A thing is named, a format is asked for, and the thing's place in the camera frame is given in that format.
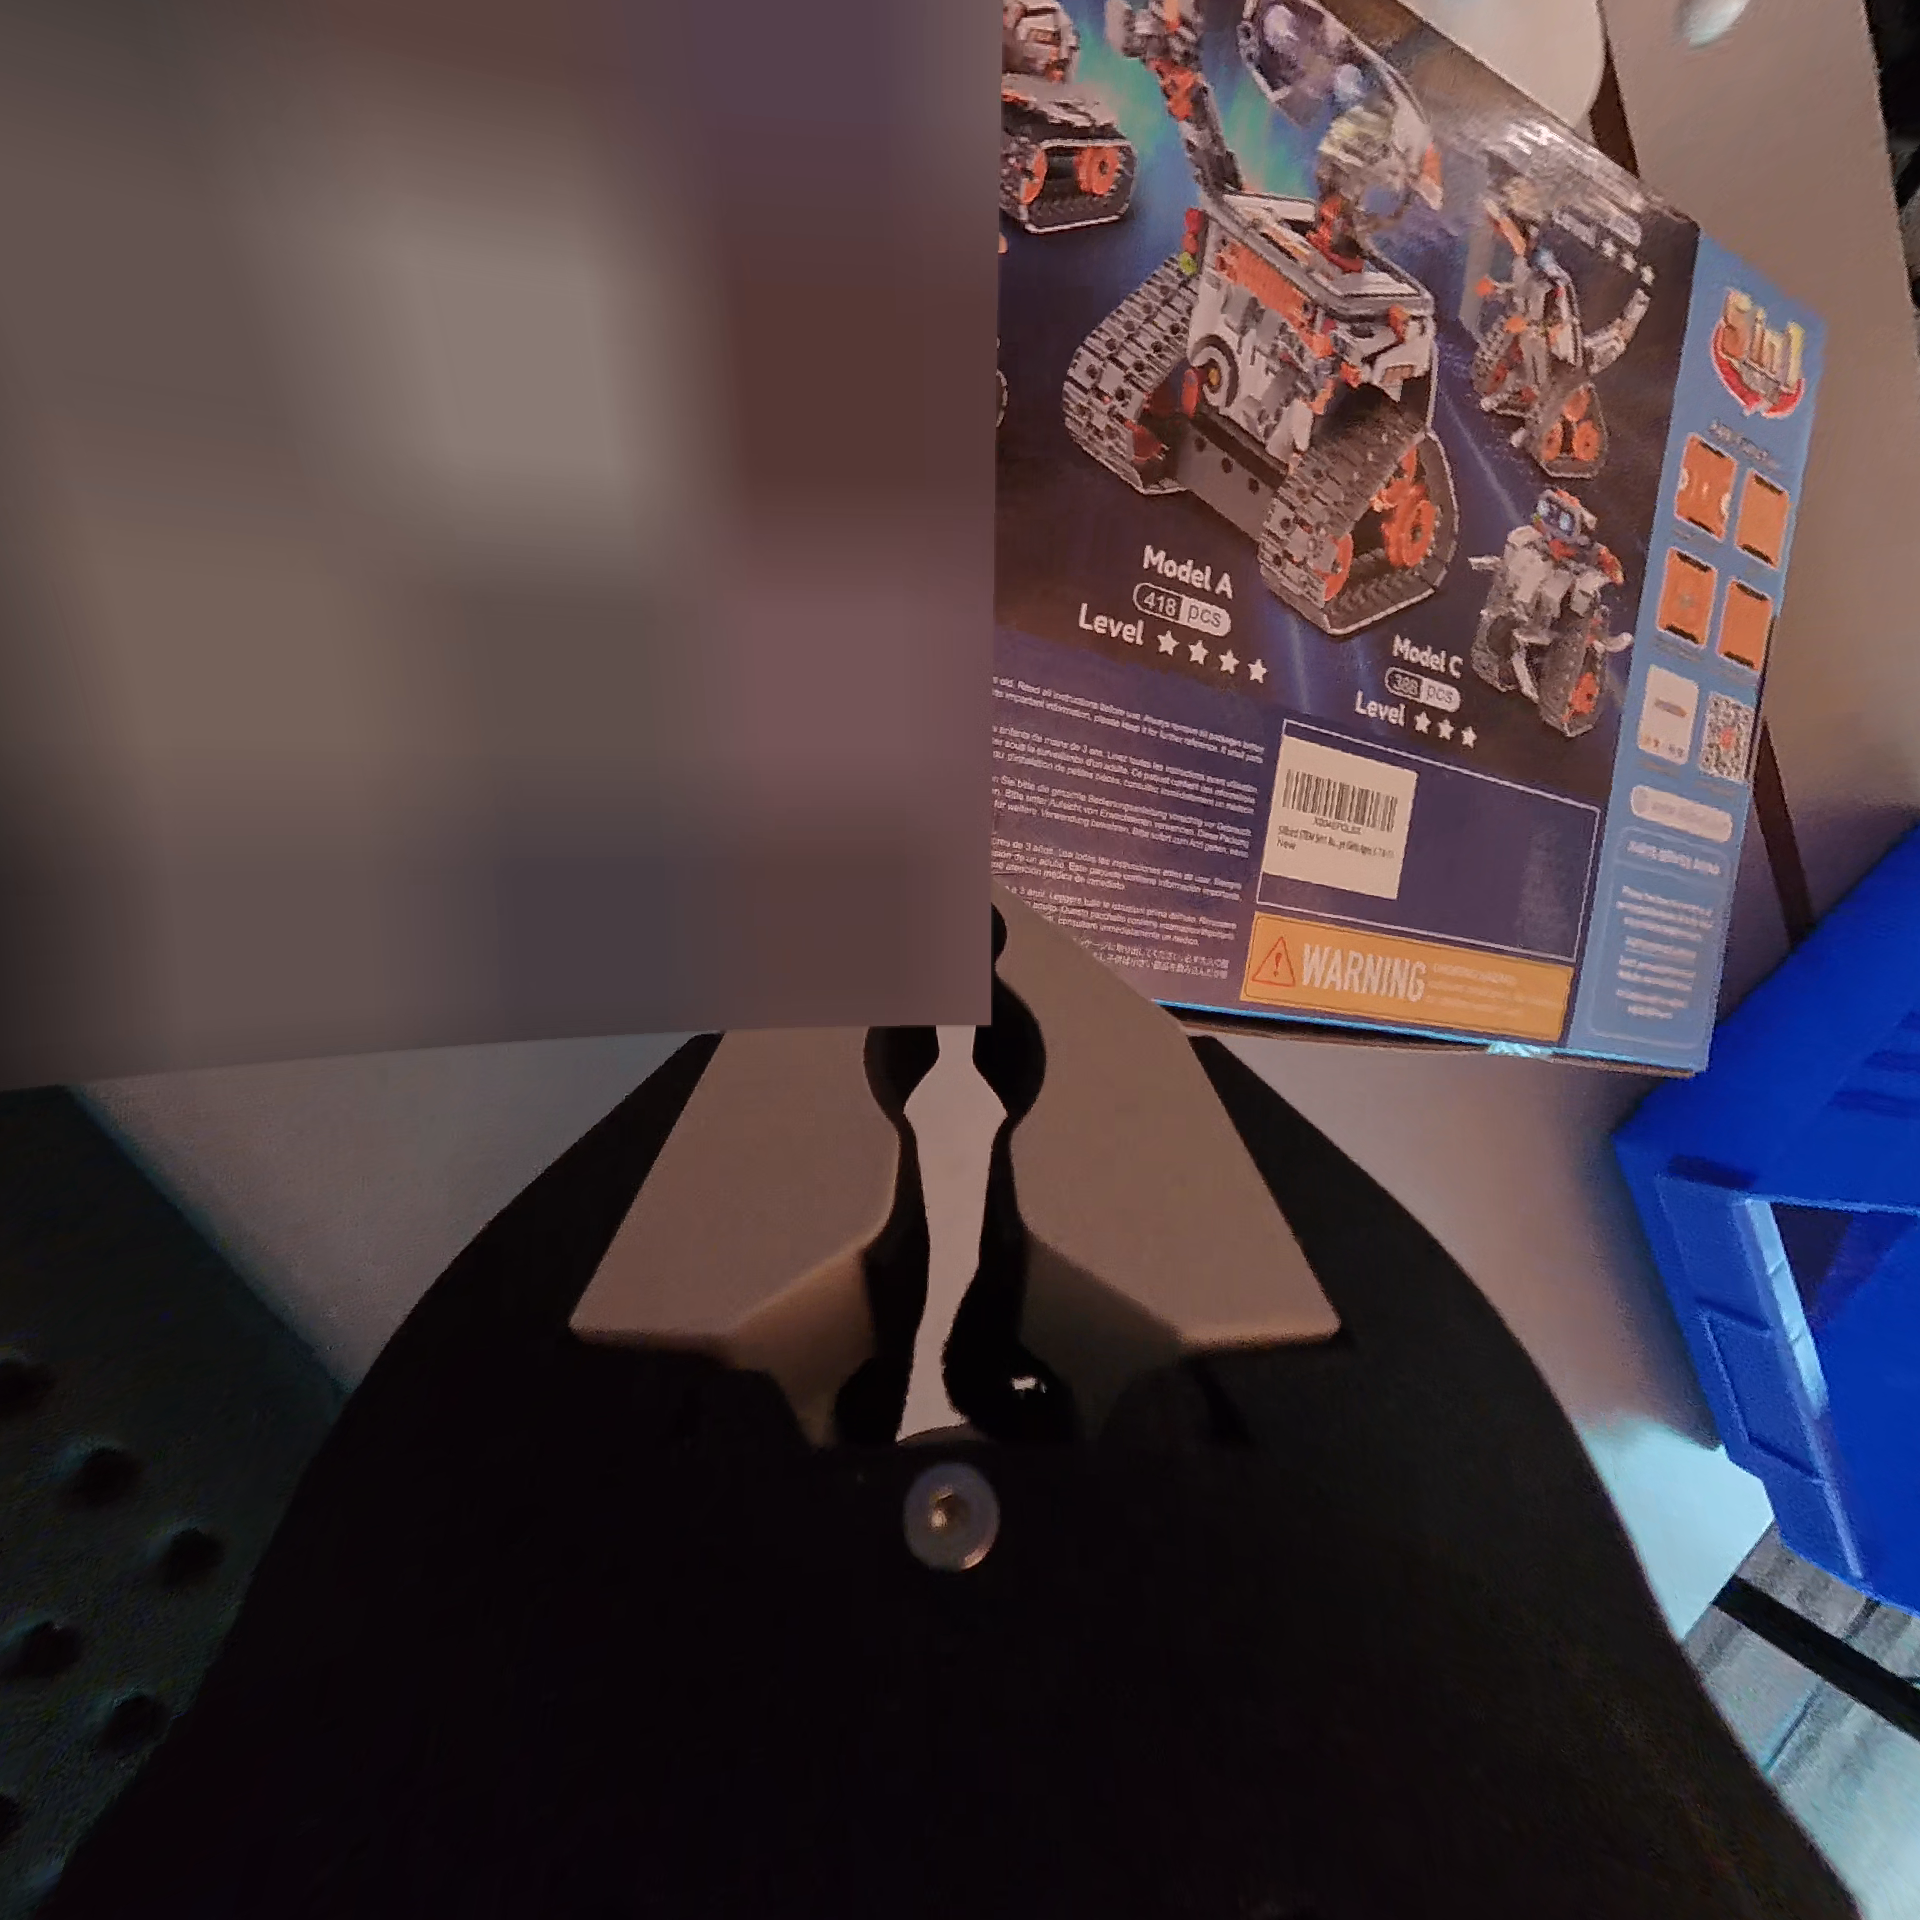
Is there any toy robot kit box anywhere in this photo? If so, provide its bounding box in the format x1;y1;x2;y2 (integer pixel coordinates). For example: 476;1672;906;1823
991;0;1834;1076

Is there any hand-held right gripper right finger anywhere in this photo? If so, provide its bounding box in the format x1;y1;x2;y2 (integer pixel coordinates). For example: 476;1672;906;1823
942;900;1345;1440

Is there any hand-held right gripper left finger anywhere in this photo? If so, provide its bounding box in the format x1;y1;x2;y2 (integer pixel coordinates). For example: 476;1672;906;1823
570;1025;942;1448

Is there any grey perforated plastic chair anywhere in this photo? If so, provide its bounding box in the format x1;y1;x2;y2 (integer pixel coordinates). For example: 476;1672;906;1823
0;1087;354;1920

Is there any blue plastic bin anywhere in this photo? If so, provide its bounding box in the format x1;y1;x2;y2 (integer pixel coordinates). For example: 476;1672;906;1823
1612;829;1920;1623

